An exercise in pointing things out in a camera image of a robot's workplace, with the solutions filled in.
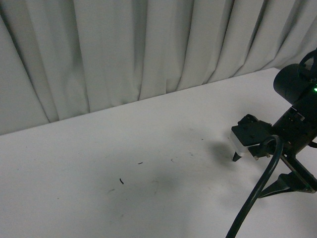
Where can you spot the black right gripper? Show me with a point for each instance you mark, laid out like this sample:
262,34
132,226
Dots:
296,133

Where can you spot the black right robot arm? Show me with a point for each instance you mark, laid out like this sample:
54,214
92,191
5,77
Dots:
297,84

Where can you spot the grey pleated curtain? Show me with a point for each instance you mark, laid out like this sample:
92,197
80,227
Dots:
64,58

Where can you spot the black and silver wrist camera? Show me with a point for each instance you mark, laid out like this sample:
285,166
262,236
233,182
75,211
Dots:
248,134

